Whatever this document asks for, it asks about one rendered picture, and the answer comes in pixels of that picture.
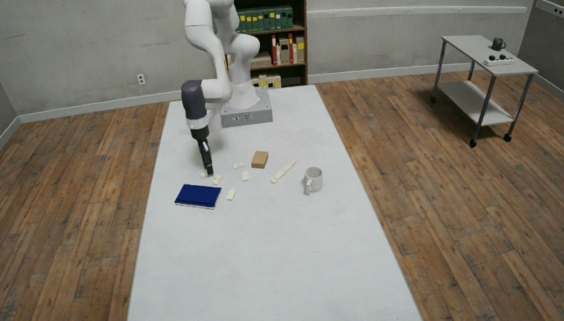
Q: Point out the brown rectangular box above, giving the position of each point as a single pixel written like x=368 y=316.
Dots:
x=259 y=160

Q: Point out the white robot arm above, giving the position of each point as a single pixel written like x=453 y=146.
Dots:
x=199 y=33

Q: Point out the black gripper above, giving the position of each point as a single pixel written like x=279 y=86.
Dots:
x=202 y=134

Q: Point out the grey mug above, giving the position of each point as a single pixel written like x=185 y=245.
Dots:
x=314 y=179

